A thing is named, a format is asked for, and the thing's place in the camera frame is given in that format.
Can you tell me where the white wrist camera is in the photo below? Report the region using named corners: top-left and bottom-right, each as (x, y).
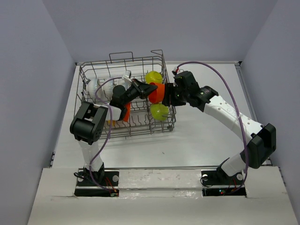
top-left (122, 70), bottom-right (132, 84)
top-left (172, 67), bottom-right (184, 76)

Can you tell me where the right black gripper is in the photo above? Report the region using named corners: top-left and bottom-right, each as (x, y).
top-left (162, 82), bottom-right (189, 106)

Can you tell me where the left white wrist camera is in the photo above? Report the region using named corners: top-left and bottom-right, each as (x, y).
top-left (122, 70), bottom-right (132, 84)

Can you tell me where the orange square plastic bowl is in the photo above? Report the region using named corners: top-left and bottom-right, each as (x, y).
top-left (148, 82), bottom-right (165, 104)

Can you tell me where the white round bowl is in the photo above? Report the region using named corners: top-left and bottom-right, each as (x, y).
top-left (100, 80), bottom-right (115, 99)
top-left (117, 79), bottom-right (128, 89)
top-left (86, 78), bottom-right (99, 98)

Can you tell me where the green plastic bowl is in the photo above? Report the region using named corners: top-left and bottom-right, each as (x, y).
top-left (145, 71), bottom-right (163, 84)

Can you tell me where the white square bowl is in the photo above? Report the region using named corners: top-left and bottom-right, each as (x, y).
top-left (150, 103), bottom-right (169, 121)

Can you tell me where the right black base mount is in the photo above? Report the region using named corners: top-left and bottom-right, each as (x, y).
top-left (200, 170), bottom-right (247, 197)

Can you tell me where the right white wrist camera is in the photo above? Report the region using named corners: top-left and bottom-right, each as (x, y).
top-left (172, 67), bottom-right (184, 76)

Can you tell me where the yellow plastic bowl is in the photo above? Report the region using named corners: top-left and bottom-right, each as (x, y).
top-left (107, 120), bottom-right (116, 127)

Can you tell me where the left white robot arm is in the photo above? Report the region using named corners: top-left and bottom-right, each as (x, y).
top-left (70, 79), bottom-right (158, 186)

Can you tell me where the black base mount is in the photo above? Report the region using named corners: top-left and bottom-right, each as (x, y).
top-left (74, 169), bottom-right (120, 197)
top-left (200, 170), bottom-right (247, 197)

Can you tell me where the orange round plastic bowl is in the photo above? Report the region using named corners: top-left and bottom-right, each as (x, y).
top-left (123, 102), bottom-right (131, 122)

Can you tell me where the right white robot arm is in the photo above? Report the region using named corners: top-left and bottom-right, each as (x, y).
top-left (162, 71), bottom-right (276, 184)

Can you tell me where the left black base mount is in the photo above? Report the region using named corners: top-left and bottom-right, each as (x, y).
top-left (74, 169), bottom-right (120, 197)

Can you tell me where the grey wire dish rack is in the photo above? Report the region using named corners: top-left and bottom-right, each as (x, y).
top-left (74, 50), bottom-right (176, 138)

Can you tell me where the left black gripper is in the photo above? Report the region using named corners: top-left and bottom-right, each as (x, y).
top-left (122, 79), bottom-right (158, 106)

